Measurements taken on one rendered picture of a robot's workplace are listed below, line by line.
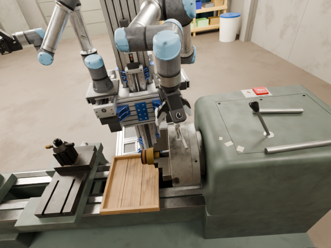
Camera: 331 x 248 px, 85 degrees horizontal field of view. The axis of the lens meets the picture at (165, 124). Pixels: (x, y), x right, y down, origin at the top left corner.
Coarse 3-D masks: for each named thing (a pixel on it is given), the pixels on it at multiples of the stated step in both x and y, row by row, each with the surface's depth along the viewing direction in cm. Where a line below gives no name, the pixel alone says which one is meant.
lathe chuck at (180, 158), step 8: (168, 128) 83; (184, 128) 82; (168, 136) 79; (184, 136) 78; (168, 144) 77; (176, 144) 77; (176, 152) 76; (184, 152) 76; (176, 160) 75; (184, 160) 75; (176, 168) 76; (184, 168) 76; (176, 176) 77; (184, 176) 77; (192, 176) 77; (176, 184) 81; (184, 184) 81; (192, 184) 81
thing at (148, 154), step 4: (148, 148) 91; (152, 148) 90; (144, 152) 89; (148, 152) 88; (152, 152) 88; (156, 152) 89; (144, 156) 88; (148, 156) 88; (152, 156) 87; (156, 156) 88; (160, 156) 94; (144, 160) 88; (148, 160) 88; (152, 160) 88; (148, 164) 90; (152, 164) 90
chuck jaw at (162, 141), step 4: (160, 128) 90; (164, 128) 89; (160, 132) 88; (164, 132) 88; (160, 136) 88; (164, 136) 88; (160, 140) 88; (164, 140) 88; (156, 144) 90; (160, 144) 89; (164, 144) 89; (156, 148) 89; (160, 148) 89; (164, 148) 89; (168, 148) 89
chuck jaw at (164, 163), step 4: (156, 160) 87; (160, 160) 86; (164, 160) 86; (168, 160) 86; (156, 164) 86; (160, 164) 85; (164, 164) 84; (168, 164) 84; (160, 168) 83; (164, 168) 83; (168, 168) 82; (160, 172) 85; (164, 172) 81; (168, 172) 81; (164, 176) 80; (168, 176) 80; (164, 180) 82; (172, 180) 80; (176, 180) 80
